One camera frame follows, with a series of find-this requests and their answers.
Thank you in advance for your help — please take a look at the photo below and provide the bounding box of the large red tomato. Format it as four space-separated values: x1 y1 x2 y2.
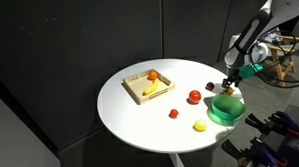
188 89 202 105

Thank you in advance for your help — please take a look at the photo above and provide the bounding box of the yellow banana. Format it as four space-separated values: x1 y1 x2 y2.
141 78 160 97

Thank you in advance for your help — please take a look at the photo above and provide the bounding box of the orange fruit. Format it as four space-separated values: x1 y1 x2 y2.
147 69 158 82

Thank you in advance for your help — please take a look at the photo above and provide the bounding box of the green plastic bowl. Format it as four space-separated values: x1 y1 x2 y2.
210 93 247 123

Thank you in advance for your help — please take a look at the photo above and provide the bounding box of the wooden chair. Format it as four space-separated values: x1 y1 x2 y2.
265 33 299 87

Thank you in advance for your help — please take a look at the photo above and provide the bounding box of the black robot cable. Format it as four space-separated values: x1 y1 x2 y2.
251 27 299 91

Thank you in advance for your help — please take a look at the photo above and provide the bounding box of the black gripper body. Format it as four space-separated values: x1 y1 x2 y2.
223 67 242 81

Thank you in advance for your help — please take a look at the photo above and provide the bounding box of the small red tomato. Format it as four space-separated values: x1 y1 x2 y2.
168 107 180 120

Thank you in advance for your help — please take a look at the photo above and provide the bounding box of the dark red plum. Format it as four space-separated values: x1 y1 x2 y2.
204 81 216 92

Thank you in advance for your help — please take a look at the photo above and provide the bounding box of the wooden tray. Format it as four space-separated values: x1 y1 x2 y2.
121 68 176 106

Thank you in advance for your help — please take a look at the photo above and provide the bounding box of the pale yellow lemon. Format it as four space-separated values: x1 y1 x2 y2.
193 119 208 132

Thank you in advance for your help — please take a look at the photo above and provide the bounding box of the round white table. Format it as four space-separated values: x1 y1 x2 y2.
95 55 248 167

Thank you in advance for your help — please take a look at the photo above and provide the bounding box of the dark yellow round fruit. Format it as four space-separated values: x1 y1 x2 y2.
223 86 235 97

